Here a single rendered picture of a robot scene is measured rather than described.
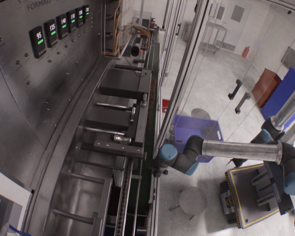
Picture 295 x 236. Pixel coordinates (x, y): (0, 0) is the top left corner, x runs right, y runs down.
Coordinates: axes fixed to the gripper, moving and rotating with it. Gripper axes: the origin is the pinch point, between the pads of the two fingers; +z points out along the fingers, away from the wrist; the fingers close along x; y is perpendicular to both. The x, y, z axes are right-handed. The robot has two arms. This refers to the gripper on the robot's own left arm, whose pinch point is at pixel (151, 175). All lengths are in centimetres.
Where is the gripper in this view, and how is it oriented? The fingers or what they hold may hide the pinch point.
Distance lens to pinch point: 111.1
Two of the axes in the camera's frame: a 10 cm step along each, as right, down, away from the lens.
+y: 9.9, 1.5, 0.5
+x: 0.8, -7.4, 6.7
